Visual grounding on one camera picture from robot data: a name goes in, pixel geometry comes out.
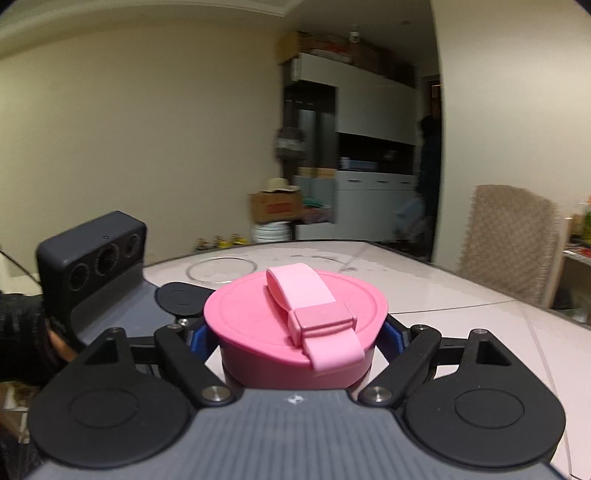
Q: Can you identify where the pink bottle cap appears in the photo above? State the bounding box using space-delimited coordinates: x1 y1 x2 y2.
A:
204 263 389 390

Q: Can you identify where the left human hand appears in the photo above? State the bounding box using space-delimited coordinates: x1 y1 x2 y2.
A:
44 319 77 363

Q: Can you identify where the stack of white plates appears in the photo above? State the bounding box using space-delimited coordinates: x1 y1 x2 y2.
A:
252 221 291 243

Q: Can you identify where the quilted beige chair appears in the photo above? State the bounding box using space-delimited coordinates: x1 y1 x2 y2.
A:
458 185 560 305

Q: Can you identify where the cardboard box on floor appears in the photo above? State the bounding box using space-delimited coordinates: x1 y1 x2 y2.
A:
249 191 304 224

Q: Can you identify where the straw hat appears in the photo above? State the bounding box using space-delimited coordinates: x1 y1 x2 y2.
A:
263 177 301 193

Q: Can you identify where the hanging grey bag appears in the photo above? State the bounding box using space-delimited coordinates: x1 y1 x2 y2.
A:
274 101 305 161

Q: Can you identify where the white grey cabinet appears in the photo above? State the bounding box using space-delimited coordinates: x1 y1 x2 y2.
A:
280 54 418 242

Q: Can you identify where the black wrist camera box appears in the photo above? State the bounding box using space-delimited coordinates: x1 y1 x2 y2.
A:
36 211 147 318

